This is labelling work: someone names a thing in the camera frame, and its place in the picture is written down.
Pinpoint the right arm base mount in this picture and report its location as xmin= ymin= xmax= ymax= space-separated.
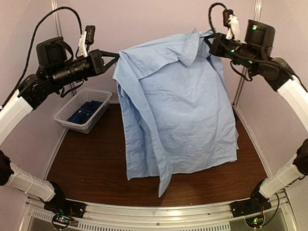
xmin=230 ymin=198 xmax=271 ymax=229

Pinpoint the white plastic mesh basket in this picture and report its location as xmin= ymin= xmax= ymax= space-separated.
xmin=54 ymin=89 xmax=112 ymax=134

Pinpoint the front aluminium rail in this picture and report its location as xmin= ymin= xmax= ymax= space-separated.
xmin=19 ymin=190 xmax=299 ymax=231

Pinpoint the right black camera cable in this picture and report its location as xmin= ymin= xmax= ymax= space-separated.
xmin=207 ymin=2 xmax=229 ymax=34

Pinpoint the aluminium frame post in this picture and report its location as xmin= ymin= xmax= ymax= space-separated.
xmin=232 ymin=0 xmax=262 ymax=109
xmin=50 ymin=0 xmax=77 ymax=96

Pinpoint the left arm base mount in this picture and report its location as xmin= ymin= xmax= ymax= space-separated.
xmin=42 ymin=200 xmax=86 ymax=231

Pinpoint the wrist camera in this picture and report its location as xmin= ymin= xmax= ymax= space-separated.
xmin=78 ymin=25 xmax=96 ymax=57
xmin=223 ymin=9 xmax=241 ymax=41

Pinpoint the left black camera cable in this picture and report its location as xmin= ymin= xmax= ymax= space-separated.
xmin=0 ymin=6 xmax=83 ymax=106

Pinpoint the left aluminium frame post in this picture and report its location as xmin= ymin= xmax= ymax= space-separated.
xmin=50 ymin=0 xmax=77 ymax=96

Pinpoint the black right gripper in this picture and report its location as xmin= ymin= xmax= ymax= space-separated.
xmin=204 ymin=33 xmax=259 ymax=71

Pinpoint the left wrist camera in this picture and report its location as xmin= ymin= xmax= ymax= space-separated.
xmin=78 ymin=25 xmax=96 ymax=57

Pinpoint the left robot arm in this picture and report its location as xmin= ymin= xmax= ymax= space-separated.
xmin=0 ymin=37 xmax=119 ymax=214

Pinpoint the right aluminium frame post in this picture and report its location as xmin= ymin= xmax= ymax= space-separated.
xmin=232 ymin=0 xmax=262 ymax=109

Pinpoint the black camera cable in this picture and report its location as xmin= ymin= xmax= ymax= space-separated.
xmin=207 ymin=2 xmax=229 ymax=34
xmin=0 ymin=6 xmax=83 ymax=106

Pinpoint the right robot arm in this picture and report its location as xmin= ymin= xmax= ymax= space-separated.
xmin=204 ymin=20 xmax=308 ymax=213

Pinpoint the dark blue folded shirt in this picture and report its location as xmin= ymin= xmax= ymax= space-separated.
xmin=67 ymin=101 xmax=102 ymax=124

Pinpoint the light blue long sleeve shirt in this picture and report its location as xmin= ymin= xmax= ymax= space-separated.
xmin=113 ymin=29 xmax=238 ymax=196

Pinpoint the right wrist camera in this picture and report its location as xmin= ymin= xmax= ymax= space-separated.
xmin=223 ymin=9 xmax=241 ymax=41

